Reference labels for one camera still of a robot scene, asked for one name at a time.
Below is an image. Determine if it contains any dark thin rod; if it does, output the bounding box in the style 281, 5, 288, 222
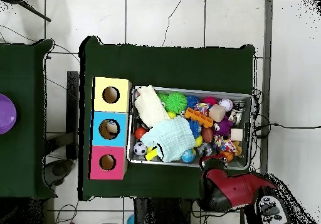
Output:
9, 0, 52, 23

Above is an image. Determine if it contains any green spiky rubber ball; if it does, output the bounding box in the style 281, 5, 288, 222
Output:
164, 92, 188, 115

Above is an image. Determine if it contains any orange long toy block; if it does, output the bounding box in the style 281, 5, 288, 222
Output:
184, 107, 214, 129

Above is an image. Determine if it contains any small soccer ball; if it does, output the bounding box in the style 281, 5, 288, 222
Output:
133, 141, 148, 156

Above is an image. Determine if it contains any purple bowl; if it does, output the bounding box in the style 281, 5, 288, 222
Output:
0, 93, 18, 135

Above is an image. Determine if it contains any thin black cable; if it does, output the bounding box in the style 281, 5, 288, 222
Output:
254, 122, 321, 138

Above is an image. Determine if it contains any small basketball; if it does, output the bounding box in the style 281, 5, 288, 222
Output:
222, 150, 234, 163

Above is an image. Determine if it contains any grey rounded stand foot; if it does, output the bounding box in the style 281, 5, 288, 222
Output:
44, 158, 74, 186

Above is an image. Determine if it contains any dark green table cloth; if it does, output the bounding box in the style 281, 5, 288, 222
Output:
0, 38, 57, 200
78, 35, 256, 201

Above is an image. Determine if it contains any tan wooden cube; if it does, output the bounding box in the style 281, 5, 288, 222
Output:
208, 104, 226, 123

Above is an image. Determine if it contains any wooden box with three holes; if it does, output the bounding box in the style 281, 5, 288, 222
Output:
87, 76, 133, 181

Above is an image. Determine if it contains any mint knitted cloth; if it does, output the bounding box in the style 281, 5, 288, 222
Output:
139, 115, 196, 163

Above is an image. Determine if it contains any globe print ball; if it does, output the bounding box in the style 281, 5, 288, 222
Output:
181, 148, 196, 164

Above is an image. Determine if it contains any purple plush monster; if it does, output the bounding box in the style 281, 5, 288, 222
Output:
212, 115, 234, 139

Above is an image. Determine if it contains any cream knitted cloth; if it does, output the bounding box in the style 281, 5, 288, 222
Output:
134, 84, 171, 129

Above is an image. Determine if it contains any shallow wire mesh bin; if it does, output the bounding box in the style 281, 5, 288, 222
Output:
126, 85, 254, 171

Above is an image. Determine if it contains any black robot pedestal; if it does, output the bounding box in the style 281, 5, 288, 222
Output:
134, 197, 194, 224

